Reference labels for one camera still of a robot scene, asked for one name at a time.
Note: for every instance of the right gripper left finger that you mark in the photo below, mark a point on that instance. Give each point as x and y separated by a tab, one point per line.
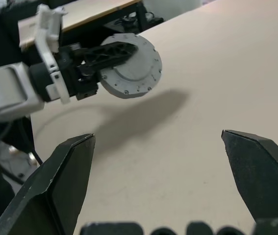
62	186

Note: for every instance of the light wooden side table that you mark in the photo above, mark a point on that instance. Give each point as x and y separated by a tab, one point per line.
92	12

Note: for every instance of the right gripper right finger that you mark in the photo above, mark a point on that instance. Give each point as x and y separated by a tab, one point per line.
263	176

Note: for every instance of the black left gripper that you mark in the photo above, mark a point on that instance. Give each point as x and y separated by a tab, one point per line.
72	76

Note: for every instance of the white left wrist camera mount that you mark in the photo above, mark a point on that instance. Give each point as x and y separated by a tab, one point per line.
44	49

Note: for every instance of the grey round motor cover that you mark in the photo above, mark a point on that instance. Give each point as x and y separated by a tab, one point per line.
138	66

